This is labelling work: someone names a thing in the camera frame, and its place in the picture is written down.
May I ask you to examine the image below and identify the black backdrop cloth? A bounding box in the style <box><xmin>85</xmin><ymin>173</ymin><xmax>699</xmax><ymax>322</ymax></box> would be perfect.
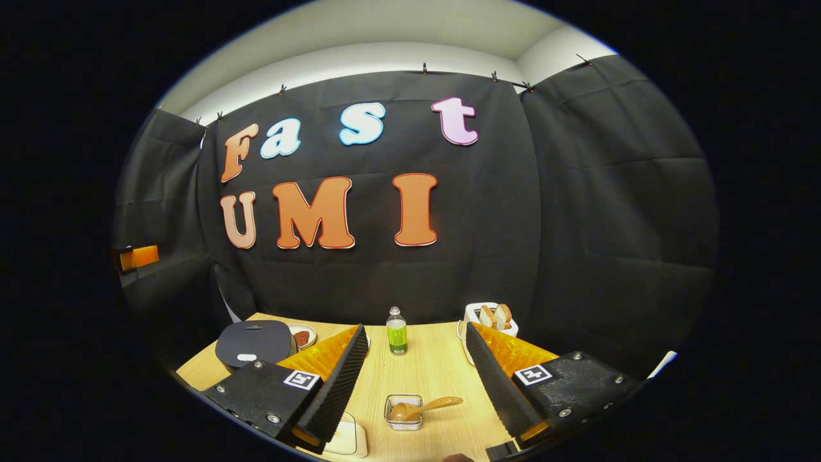
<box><xmin>114</xmin><ymin>55</ymin><xmax>719</xmax><ymax>386</ymax></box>

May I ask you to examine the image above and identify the white flat object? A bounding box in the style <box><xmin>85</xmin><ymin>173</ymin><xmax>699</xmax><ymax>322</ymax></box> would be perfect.
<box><xmin>647</xmin><ymin>350</ymin><xmax>678</xmax><ymax>381</ymax></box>

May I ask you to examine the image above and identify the white square container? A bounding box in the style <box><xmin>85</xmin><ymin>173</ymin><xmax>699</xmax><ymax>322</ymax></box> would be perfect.
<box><xmin>324</xmin><ymin>411</ymin><xmax>368</xmax><ymax>458</ymax></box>

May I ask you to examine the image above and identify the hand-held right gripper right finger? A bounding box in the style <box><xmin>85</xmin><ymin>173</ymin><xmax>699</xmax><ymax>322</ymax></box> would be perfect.
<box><xmin>464</xmin><ymin>321</ymin><xmax>642</xmax><ymax>450</ymax></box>

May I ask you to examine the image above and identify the small plate with meat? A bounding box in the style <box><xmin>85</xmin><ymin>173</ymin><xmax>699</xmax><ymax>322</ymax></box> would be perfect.
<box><xmin>287</xmin><ymin>323</ymin><xmax>317</xmax><ymax>350</ymax></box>

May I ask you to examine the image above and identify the clear square chopstick holder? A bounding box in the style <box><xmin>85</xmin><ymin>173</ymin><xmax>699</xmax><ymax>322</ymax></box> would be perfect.
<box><xmin>384</xmin><ymin>394</ymin><xmax>424</xmax><ymax>431</ymax></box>

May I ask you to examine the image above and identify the green label drink bottle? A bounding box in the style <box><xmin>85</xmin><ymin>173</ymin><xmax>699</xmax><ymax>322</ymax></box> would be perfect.
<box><xmin>386</xmin><ymin>306</ymin><xmax>409</xmax><ymax>355</ymax></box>

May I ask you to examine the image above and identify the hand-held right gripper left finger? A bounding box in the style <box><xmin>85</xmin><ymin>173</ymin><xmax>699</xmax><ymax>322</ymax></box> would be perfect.
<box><xmin>200</xmin><ymin>323</ymin><xmax>371</xmax><ymax>455</ymax></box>

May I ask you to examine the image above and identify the black rice cooker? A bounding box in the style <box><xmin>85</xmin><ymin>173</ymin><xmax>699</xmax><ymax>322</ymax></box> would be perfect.
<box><xmin>215</xmin><ymin>320</ymin><xmax>299</xmax><ymax>370</ymax></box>

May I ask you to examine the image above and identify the wooden spoon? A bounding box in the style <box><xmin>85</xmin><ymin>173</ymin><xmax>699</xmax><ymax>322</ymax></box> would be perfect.
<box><xmin>390</xmin><ymin>396</ymin><xmax>464</xmax><ymax>422</ymax></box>

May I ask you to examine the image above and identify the white toaster cord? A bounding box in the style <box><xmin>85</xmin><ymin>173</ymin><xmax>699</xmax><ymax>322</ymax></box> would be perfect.
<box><xmin>456</xmin><ymin>320</ymin><xmax>475</xmax><ymax>366</ymax></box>

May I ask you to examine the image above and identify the white toaster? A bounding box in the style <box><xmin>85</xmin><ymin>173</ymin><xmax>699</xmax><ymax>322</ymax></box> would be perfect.
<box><xmin>457</xmin><ymin>302</ymin><xmax>519</xmax><ymax>341</ymax></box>

